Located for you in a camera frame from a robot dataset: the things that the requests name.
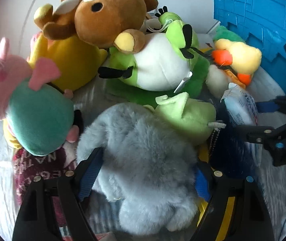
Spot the white blue wipes packet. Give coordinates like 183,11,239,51
220,82,264,166

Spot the small green frog keychain plush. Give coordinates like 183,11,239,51
145,92,226,145

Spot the grey fluffy plush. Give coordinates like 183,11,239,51
76,102,198,236

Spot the orange yellow fabric piece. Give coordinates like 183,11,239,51
223,70,246,89

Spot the maroon knitted hat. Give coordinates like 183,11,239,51
12,142,84,231

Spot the yellow duck green-hat plush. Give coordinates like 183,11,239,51
211,26,262,86

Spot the small cream plush figure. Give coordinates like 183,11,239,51
205,64,230,100

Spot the blue plastic storage crate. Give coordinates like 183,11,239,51
214,0,286,94

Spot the teal-shirt pink pig plush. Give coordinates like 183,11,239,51
0,38,80,156

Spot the yellow plush body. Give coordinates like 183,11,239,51
2,32,109,150

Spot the brown bear plush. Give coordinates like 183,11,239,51
74,0,158,54

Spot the small pink pig plush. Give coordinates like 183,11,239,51
30,32,42,50

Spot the brown deer plush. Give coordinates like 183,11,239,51
34,0,82,40

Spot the yellow duck keychain toy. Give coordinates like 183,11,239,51
193,143,235,240

